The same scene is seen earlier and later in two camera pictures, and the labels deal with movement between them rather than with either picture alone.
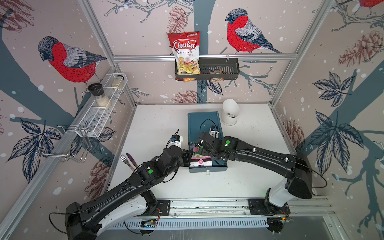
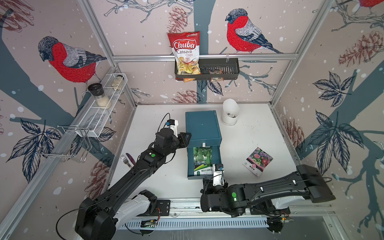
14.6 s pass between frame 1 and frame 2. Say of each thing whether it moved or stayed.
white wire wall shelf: stayed
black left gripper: moved
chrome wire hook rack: stayed
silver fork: stayed
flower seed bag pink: moved
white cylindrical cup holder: stayed
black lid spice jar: stayed
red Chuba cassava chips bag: stayed
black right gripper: moved
